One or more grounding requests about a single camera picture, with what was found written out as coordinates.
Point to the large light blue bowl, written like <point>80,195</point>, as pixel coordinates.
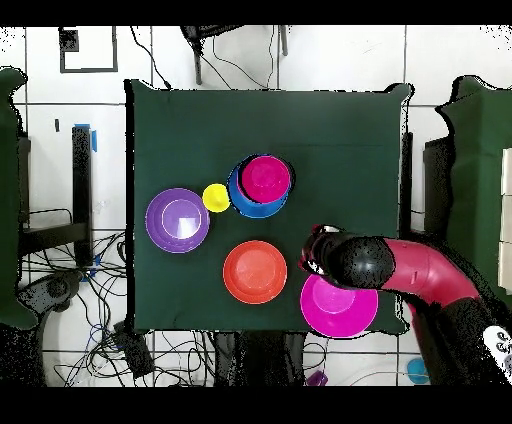
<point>256,210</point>

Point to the small crimson bowl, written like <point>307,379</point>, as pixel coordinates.
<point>264,178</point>

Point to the small dark blue bowl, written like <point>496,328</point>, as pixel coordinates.
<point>239,176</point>

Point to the yellow cup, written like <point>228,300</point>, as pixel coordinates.
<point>216,198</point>

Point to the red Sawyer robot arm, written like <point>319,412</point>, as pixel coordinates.
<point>416,272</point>

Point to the orange bowl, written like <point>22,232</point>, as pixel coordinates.
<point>254,272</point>

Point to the purple bowl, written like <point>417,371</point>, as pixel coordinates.
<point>177,220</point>

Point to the dark green tablecloth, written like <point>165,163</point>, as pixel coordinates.
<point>240,116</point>

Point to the large pink bowl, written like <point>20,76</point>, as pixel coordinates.
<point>340,316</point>

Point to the black tripod stand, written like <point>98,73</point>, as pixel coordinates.
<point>197,56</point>

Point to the small purple object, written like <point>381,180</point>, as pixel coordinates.
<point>317,378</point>

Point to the blue tape strip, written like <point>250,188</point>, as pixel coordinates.
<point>94,140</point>

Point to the black power strip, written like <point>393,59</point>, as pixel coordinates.
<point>134,352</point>

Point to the blue disc on floor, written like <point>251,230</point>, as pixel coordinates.
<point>416,370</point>

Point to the side table with green cloth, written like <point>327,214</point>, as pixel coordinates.
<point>480,180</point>
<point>8,200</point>

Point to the white boxes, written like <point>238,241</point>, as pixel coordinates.
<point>507,220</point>

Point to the black metal frame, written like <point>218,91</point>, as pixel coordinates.
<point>82,192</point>
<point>436,180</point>

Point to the dark square floor frame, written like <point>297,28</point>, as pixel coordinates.
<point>114,52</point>

